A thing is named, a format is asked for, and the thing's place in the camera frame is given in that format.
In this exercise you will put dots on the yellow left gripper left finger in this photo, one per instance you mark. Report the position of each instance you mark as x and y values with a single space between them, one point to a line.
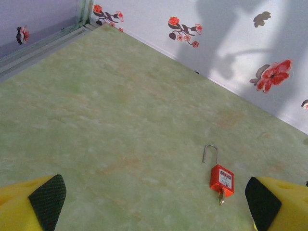
16 207

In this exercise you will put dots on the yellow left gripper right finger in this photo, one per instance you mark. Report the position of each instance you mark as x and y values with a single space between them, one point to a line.
288 207

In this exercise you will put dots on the silver red-padlock key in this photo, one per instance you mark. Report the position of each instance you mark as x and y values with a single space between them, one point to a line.
221 198

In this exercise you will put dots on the red safety padlock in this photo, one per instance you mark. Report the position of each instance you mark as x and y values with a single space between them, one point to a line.
222 180

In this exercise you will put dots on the aluminium side rail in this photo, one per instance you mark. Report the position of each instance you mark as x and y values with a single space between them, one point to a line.
41 51

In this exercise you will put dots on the aluminium corner post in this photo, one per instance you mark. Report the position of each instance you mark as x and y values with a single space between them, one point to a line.
84 12

